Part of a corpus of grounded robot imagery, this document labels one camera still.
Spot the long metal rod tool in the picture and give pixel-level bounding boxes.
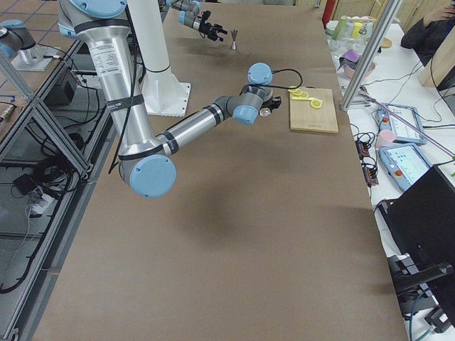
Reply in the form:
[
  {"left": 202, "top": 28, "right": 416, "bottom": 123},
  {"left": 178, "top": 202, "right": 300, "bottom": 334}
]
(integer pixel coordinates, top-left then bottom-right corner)
[{"left": 358, "top": 86, "right": 454, "bottom": 160}]

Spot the yellow plastic knife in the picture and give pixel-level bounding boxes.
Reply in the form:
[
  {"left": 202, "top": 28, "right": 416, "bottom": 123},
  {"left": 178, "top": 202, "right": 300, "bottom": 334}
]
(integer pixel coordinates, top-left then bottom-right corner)
[{"left": 291, "top": 96, "right": 322, "bottom": 102}]

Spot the green plastic cup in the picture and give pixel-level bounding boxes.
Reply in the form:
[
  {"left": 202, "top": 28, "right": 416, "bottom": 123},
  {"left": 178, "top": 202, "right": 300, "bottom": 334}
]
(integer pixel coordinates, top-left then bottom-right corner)
[{"left": 332, "top": 16, "right": 348, "bottom": 40}]

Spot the small clear shot glass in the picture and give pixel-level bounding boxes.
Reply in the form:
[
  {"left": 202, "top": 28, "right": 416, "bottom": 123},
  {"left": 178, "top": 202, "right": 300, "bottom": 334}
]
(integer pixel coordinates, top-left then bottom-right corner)
[{"left": 259, "top": 108, "right": 272, "bottom": 117}]

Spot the pink bowl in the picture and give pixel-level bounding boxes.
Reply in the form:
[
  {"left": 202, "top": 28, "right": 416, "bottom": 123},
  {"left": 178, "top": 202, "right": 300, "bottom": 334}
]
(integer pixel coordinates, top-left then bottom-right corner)
[{"left": 343, "top": 60, "right": 377, "bottom": 80}]

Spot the lemon slice stack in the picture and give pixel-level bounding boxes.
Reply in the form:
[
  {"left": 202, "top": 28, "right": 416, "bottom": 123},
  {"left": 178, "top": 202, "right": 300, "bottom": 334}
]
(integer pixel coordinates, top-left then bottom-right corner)
[{"left": 288, "top": 87, "right": 308, "bottom": 98}]

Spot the yellow cup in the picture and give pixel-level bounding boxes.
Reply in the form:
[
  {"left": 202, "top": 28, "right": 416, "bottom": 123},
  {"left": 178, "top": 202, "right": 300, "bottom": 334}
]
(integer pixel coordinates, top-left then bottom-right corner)
[{"left": 351, "top": 22, "right": 363, "bottom": 38}]

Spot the pink small cup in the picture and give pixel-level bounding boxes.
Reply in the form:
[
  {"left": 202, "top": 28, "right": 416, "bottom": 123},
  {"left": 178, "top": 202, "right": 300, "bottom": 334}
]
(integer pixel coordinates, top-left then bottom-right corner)
[{"left": 375, "top": 129, "right": 396, "bottom": 149}]

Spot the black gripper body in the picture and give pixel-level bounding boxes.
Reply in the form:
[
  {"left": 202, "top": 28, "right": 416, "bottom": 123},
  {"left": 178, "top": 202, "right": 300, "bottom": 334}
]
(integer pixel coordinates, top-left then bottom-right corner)
[
  {"left": 198, "top": 10, "right": 226, "bottom": 42},
  {"left": 262, "top": 96, "right": 282, "bottom": 111}
]

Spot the aluminium frame post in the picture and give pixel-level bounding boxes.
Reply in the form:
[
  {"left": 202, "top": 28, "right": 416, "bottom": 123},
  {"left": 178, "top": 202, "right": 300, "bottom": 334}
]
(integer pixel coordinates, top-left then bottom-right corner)
[{"left": 340, "top": 0, "right": 402, "bottom": 112}]

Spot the steel jigger measuring cup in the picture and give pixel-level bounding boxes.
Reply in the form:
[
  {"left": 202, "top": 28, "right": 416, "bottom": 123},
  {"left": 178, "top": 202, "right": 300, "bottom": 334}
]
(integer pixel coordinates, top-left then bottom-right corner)
[{"left": 230, "top": 29, "right": 238, "bottom": 50}]

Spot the person in black clothes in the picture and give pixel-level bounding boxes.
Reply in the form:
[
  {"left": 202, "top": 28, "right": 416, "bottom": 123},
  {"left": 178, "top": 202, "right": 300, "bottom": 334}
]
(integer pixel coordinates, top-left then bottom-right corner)
[{"left": 400, "top": 4, "right": 454, "bottom": 65}]

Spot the blue teach pendant tablet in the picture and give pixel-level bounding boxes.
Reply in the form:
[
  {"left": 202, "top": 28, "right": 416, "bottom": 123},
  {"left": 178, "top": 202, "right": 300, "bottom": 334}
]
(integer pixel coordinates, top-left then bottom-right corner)
[{"left": 374, "top": 103, "right": 427, "bottom": 145}]

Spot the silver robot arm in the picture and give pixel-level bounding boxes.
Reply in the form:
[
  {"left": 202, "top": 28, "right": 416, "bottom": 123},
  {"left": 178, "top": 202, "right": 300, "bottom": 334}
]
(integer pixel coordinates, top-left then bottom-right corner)
[
  {"left": 58, "top": 1, "right": 281, "bottom": 198},
  {"left": 165, "top": 0, "right": 228, "bottom": 42}
]

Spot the wooden cutting board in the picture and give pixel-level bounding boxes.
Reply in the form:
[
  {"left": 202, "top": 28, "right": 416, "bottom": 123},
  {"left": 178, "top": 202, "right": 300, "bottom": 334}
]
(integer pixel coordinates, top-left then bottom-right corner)
[{"left": 289, "top": 87, "right": 338, "bottom": 134}]

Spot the purple and black cloth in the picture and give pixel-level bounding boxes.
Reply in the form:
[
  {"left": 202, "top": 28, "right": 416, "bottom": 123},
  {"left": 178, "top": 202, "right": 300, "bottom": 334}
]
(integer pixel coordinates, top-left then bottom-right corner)
[{"left": 338, "top": 49, "right": 361, "bottom": 70}]

